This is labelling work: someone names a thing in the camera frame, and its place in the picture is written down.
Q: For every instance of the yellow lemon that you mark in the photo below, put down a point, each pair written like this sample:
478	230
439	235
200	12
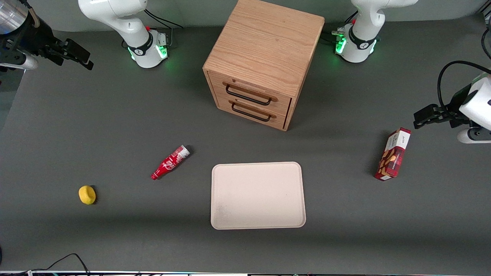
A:
87	194

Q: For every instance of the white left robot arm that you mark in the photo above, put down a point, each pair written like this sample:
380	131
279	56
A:
364	34

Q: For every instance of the red coke bottle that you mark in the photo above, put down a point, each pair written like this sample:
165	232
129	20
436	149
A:
170	163

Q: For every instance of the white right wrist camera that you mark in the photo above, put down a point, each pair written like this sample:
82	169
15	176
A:
21	63

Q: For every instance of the beige rectangular tray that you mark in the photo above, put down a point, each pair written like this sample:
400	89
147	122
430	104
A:
257	195

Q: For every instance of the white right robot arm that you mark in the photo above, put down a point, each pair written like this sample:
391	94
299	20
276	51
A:
126	23

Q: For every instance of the red cookie box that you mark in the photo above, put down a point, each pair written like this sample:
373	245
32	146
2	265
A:
393	155

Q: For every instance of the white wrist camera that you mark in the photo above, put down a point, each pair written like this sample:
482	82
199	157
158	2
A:
21	63
473	135

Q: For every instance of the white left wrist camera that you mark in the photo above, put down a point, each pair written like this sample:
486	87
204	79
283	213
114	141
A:
473	135

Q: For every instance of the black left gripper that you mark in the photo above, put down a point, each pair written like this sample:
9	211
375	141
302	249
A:
455	106

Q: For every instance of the wooden drawer front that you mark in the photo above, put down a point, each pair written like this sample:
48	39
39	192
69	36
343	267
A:
280	117
284	102

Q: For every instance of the wooden drawer cabinet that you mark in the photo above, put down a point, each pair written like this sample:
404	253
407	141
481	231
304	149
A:
264	42

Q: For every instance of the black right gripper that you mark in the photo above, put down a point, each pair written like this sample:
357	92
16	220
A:
35	39

